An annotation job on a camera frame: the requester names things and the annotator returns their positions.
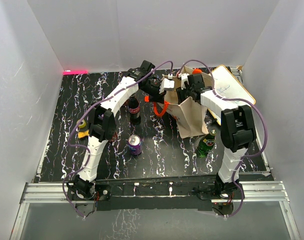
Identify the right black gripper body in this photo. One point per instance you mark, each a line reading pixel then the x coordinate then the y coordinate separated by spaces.
pixel 184 94

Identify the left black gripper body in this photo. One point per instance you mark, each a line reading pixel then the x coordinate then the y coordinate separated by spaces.
pixel 153 90

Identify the beige canvas bag orange handles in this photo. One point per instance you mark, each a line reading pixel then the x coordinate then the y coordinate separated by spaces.
pixel 189 115

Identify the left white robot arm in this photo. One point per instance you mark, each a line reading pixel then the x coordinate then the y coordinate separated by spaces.
pixel 102 125

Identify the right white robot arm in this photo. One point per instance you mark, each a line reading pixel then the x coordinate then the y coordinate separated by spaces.
pixel 237 128

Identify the glass cola bottle red cap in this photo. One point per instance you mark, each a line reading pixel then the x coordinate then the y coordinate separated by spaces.
pixel 134 110

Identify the green glass bottle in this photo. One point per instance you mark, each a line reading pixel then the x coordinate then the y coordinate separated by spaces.
pixel 206 143

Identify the purple soda can front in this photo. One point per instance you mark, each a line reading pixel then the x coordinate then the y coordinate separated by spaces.
pixel 135 144

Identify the red cola can left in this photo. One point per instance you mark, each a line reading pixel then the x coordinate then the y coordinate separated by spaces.
pixel 114 137

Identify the yellow tape roll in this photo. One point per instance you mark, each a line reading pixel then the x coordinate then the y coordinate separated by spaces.
pixel 81 123

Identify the pink marker strip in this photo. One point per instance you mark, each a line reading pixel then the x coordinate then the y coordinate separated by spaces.
pixel 74 72

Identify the yellow bow-shaped sponge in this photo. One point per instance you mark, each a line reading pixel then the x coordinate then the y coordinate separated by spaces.
pixel 82 134

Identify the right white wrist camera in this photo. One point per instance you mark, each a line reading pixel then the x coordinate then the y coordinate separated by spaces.
pixel 184 78

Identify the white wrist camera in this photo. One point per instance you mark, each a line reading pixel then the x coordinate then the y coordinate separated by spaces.
pixel 184 78
pixel 167 83

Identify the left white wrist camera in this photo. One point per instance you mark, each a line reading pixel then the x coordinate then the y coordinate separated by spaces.
pixel 167 83

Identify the white board wooden frame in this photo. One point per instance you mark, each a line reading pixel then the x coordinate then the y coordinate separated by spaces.
pixel 227 84

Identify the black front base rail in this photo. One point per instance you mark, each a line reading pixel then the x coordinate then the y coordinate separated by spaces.
pixel 165 193

